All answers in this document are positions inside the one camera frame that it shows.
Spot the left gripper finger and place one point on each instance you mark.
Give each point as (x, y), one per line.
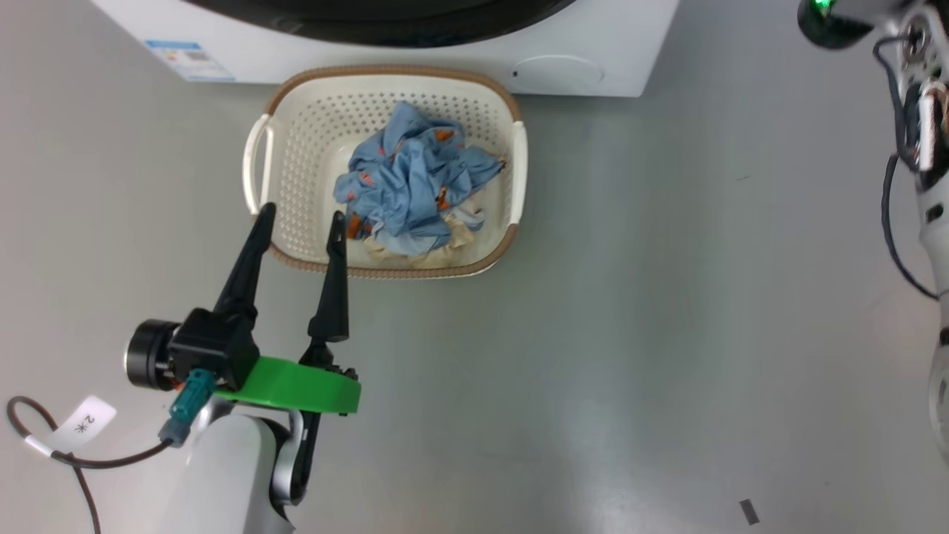
(243, 274)
(332, 297)

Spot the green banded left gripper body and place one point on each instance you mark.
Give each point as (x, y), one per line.
(296, 386)

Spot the blue printed garment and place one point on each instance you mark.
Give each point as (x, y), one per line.
(408, 178)

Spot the dark grey washing machine door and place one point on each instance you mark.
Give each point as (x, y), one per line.
(385, 26)

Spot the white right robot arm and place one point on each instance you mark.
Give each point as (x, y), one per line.
(936, 222)

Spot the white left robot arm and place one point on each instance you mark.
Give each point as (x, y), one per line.
(230, 475)

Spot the cream plastic laundry basket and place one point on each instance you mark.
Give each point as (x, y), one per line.
(311, 148)

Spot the white washing machine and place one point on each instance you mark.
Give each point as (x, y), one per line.
(445, 63)

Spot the cream coloured garment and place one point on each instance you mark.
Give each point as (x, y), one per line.
(456, 243)

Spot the blue energy label sticker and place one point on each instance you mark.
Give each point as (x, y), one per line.
(189, 59)

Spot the round filter cover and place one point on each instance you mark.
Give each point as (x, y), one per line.
(556, 74)

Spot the dark tape piece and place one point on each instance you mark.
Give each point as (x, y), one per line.
(749, 512)

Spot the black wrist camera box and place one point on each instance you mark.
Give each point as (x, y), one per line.
(211, 348)

